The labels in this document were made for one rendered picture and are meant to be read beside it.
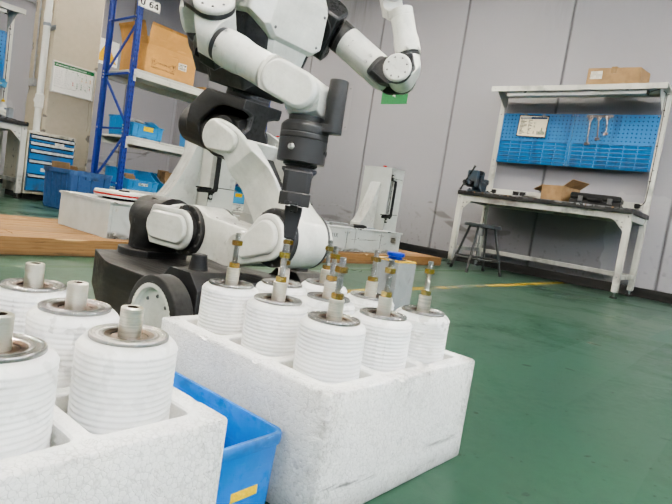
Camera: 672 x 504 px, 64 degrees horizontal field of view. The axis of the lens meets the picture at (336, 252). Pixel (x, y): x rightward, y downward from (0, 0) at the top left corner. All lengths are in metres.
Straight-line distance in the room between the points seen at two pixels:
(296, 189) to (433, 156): 5.77
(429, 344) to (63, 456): 0.60
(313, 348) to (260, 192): 0.68
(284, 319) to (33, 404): 0.40
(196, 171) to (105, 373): 2.81
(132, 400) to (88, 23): 7.04
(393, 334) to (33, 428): 0.50
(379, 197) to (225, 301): 3.81
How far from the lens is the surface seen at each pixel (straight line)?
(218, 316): 0.90
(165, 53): 6.24
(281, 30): 1.42
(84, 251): 2.76
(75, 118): 7.30
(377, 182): 4.67
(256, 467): 0.72
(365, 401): 0.75
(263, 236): 1.26
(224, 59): 1.08
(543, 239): 6.04
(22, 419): 0.51
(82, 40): 7.42
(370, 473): 0.83
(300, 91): 0.97
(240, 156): 1.38
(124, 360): 0.54
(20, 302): 0.74
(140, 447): 0.54
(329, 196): 7.55
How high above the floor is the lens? 0.41
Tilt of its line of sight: 5 degrees down
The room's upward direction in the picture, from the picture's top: 9 degrees clockwise
